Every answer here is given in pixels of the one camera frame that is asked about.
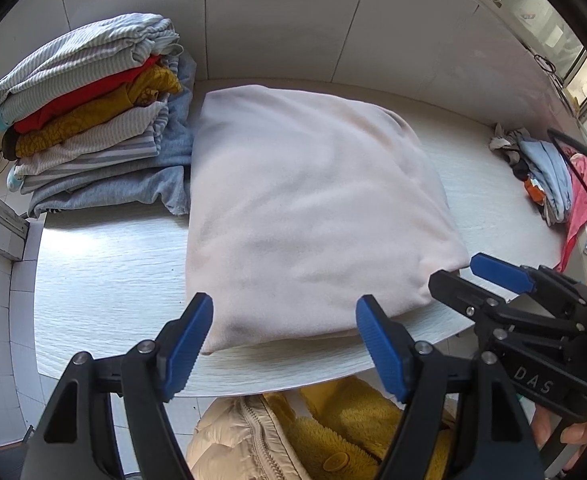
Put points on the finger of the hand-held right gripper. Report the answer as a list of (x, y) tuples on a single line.
[(498, 271), (453, 290)]

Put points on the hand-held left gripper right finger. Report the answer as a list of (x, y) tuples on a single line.
[(383, 347)]

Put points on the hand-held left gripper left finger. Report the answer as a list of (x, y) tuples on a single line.
[(188, 352)]

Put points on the beige pants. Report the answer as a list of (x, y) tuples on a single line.
[(313, 210)]

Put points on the person's yellow fleece pants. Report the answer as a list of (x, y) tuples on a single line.
[(348, 425)]

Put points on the person's right hand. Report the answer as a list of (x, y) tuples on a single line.
[(548, 430)]

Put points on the orange and blue garment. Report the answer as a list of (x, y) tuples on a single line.
[(533, 191)]

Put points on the person's beige puffer jacket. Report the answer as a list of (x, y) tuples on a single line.
[(233, 440)]

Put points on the dark brown garment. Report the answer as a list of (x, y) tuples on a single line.
[(522, 167)]

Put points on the light blue garment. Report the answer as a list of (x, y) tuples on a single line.
[(548, 175)]

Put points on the cream black striped cloth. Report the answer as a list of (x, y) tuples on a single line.
[(506, 137)]

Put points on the glass window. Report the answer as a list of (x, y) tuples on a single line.
[(538, 15)]

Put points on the stack of folded clothes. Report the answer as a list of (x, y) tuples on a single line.
[(83, 110)]

